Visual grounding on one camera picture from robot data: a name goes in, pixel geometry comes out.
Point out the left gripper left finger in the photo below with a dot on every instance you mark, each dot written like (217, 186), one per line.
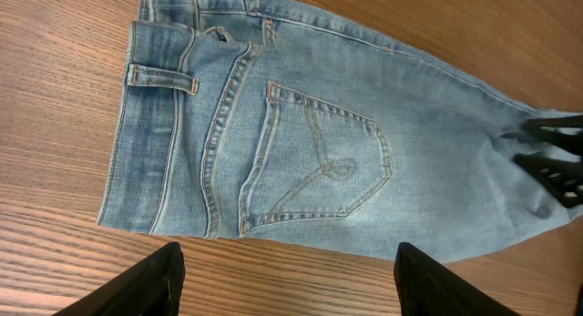
(152, 287)

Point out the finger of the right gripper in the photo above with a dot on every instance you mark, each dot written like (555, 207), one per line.
(562, 179)
(547, 129)

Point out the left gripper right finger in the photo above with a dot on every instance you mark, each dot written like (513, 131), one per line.
(427, 288)

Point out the light blue denim jeans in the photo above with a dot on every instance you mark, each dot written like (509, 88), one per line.
(277, 120)

